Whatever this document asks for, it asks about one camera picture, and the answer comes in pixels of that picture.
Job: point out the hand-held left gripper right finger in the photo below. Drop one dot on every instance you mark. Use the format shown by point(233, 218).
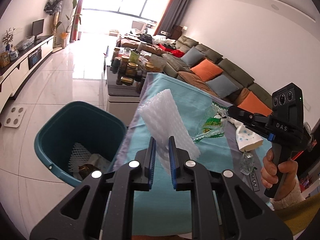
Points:
point(172, 165)

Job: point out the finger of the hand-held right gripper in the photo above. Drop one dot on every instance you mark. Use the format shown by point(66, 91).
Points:
point(246, 110)
point(243, 117)

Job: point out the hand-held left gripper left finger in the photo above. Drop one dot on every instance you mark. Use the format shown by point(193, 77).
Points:
point(151, 162)

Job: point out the white paper cup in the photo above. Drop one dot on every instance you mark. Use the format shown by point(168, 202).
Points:
point(247, 137)

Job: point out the green clear snack wrapper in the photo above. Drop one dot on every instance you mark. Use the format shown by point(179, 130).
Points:
point(212, 125)

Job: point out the small clear wrapper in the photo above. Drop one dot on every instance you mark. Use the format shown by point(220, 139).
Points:
point(247, 163)

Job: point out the white foam net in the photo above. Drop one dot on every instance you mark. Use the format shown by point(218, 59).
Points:
point(162, 115)
point(77, 152)

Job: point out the white tissue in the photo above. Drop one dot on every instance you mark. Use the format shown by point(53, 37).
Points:
point(100, 161)

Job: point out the gold foil wrapper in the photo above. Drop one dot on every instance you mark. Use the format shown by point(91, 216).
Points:
point(86, 170)

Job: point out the teal plastic bin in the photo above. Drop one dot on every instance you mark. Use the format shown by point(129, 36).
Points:
point(80, 120)

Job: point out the person's right forearm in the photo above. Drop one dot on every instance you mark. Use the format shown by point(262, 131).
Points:
point(297, 212)

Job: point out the person's right hand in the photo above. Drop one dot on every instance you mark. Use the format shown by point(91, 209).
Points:
point(268, 175)

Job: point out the orange cushion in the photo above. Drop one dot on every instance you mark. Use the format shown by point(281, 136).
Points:
point(206, 70)
point(252, 105)

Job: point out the blue-grey cushion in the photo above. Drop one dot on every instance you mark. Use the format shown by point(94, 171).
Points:
point(221, 86)
point(193, 56)

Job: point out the green brown sofa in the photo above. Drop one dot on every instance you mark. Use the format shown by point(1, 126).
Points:
point(232, 70)

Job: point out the dark coffee table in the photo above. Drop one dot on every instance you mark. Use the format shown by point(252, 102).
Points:
point(120, 87)

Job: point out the red cloth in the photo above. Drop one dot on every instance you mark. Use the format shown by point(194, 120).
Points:
point(177, 52)

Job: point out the group of jars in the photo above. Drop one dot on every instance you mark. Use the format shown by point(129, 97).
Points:
point(127, 67)

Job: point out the beige paper bag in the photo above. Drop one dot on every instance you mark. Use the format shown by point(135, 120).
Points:
point(157, 63)

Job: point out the brown cabinet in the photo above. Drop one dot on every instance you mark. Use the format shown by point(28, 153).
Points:
point(176, 30)

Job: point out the recessed ceiling light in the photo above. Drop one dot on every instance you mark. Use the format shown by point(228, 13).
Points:
point(275, 6)

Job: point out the grey orange curtain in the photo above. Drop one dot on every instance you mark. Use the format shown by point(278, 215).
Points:
point(175, 12)
point(79, 15)

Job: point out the brown ottoman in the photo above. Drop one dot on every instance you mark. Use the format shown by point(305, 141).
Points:
point(132, 42)

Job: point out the black clothes pile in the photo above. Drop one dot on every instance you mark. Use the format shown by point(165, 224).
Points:
point(146, 38)

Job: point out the white chair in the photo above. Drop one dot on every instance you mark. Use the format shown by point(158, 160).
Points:
point(137, 26)

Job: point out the white bathroom scale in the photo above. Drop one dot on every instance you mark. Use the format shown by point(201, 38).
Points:
point(15, 116)

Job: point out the small grey bin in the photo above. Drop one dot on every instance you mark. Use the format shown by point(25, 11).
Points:
point(80, 35)

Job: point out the tall leafy plant yellow pot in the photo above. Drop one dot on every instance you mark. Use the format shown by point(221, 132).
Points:
point(65, 36)

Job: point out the large window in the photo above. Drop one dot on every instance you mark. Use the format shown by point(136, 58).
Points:
point(120, 2)

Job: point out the black white TV cabinet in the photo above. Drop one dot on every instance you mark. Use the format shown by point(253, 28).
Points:
point(22, 60)

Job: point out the clear plastic bag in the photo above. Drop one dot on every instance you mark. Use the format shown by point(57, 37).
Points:
point(27, 42)

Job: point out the black monitor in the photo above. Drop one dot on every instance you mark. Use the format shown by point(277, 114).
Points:
point(37, 27)

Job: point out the white standing air conditioner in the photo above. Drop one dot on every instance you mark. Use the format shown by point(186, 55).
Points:
point(68, 0)

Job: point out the cloth-covered standing fan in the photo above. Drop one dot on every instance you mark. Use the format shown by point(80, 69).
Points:
point(53, 3)

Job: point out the blue vase with branches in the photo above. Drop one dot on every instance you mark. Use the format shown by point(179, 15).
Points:
point(8, 40)

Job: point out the white wall socket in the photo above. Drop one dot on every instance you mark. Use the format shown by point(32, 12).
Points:
point(307, 107)

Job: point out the picture frame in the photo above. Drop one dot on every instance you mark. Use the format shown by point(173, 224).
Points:
point(5, 59)

